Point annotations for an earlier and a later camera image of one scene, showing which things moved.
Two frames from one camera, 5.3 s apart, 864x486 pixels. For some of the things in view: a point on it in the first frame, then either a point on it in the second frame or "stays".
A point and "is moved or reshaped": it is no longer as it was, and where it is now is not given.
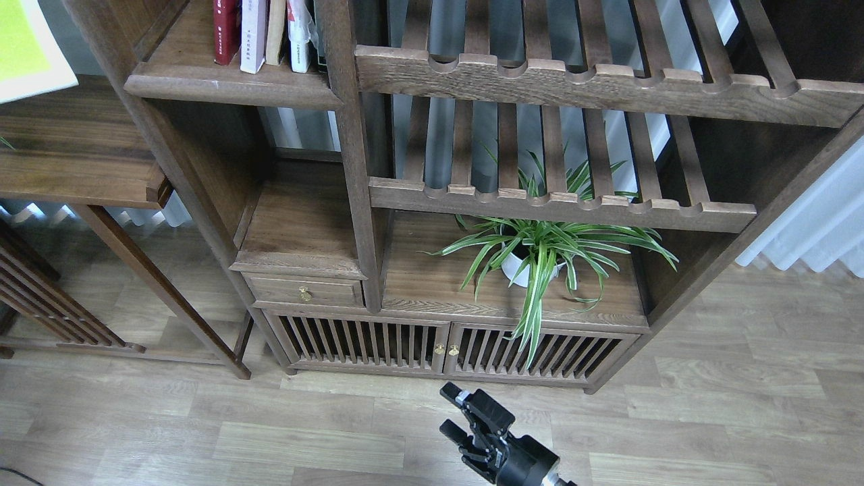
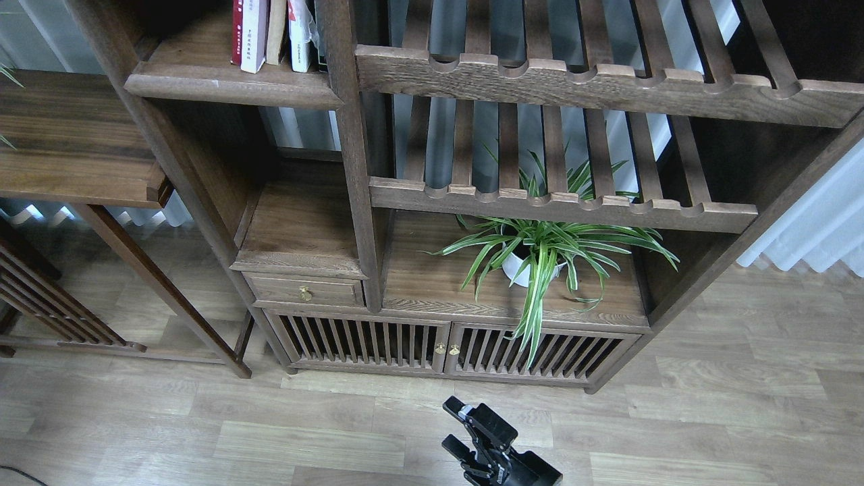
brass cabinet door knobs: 454,352 stays
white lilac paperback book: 252,35 stays
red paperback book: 227,30 is moved or reshaped
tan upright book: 275,25 stays
